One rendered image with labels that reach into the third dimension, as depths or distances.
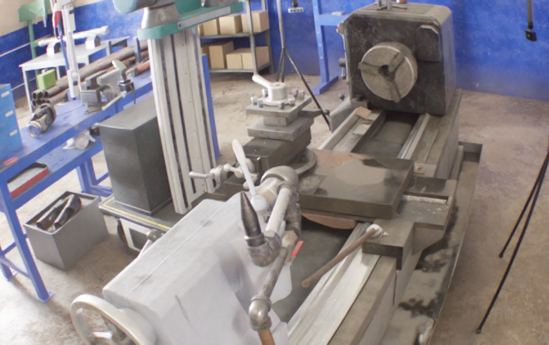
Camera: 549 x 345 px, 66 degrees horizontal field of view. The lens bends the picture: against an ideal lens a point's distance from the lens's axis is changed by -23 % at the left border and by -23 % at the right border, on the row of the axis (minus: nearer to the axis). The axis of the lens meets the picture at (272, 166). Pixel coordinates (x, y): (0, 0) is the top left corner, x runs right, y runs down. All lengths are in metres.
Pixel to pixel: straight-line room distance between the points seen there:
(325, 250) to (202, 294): 0.83
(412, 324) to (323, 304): 0.63
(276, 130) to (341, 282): 0.59
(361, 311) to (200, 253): 0.49
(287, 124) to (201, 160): 1.29
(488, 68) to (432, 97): 3.36
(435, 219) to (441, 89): 1.00
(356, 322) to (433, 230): 0.44
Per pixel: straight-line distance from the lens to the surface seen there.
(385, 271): 1.42
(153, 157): 2.85
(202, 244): 0.99
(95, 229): 3.42
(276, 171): 1.29
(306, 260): 1.68
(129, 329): 0.81
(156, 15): 2.33
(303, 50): 6.31
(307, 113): 1.81
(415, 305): 1.95
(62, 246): 3.20
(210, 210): 1.10
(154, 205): 2.92
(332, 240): 1.76
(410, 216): 1.58
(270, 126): 1.77
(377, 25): 2.43
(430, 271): 2.12
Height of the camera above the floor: 1.69
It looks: 25 degrees down
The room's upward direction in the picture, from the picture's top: 7 degrees counter-clockwise
